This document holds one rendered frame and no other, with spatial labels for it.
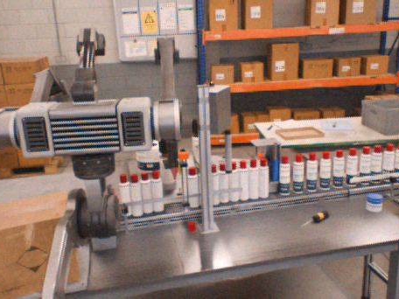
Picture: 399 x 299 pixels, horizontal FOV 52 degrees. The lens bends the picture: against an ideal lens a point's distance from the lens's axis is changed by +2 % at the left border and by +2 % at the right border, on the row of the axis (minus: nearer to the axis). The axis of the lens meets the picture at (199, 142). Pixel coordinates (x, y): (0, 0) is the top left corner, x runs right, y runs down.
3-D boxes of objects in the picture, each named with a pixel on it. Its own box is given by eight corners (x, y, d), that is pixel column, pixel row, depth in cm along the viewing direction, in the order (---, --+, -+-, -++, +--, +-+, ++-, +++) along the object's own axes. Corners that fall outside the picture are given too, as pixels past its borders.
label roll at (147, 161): (159, 158, 272) (157, 138, 268) (174, 166, 256) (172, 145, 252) (132, 165, 261) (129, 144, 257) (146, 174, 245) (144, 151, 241)
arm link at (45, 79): (30, 69, 179) (52, 61, 178) (47, 94, 187) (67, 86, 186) (11, 125, 143) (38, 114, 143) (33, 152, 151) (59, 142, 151)
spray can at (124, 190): (133, 212, 197) (129, 172, 191) (131, 217, 192) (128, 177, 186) (122, 212, 197) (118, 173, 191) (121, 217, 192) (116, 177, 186)
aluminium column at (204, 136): (211, 225, 191) (206, 84, 172) (213, 229, 187) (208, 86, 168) (202, 225, 191) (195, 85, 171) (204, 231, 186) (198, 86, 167)
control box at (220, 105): (231, 125, 188) (230, 85, 183) (219, 135, 173) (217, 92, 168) (211, 124, 192) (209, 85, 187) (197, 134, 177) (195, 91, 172)
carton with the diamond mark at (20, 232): (75, 248, 173) (66, 190, 165) (80, 280, 152) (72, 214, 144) (-4, 267, 163) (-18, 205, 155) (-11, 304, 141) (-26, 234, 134)
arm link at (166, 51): (152, 29, 168) (177, 28, 168) (155, 52, 179) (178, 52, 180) (154, 118, 145) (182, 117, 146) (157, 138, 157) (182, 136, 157)
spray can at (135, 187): (143, 212, 197) (139, 172, 191) (143, 216, 192) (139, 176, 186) (132, 212, 197) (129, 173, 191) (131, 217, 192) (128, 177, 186)
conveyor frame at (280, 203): (337, 191, 223) (338, 183, 221) (348, 198, 212) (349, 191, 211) (17, 235, 191) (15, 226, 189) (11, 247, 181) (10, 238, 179)
